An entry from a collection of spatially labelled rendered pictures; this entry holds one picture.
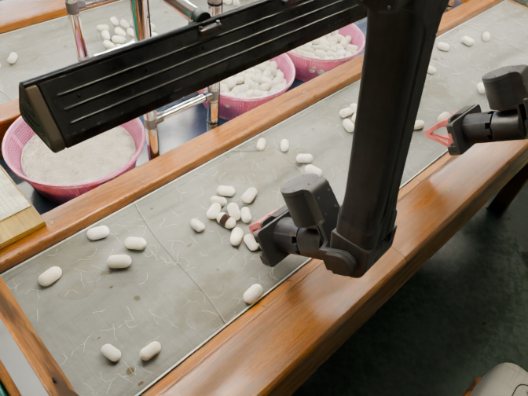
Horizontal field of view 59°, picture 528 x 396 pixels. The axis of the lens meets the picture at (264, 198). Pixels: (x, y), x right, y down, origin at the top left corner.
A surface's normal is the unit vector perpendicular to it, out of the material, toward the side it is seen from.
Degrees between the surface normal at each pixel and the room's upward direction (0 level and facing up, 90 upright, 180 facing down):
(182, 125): 0
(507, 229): 0
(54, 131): 58
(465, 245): 0
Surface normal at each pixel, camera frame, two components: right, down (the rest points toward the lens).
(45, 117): 0.63, 0.14
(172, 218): 0.10, -0.66
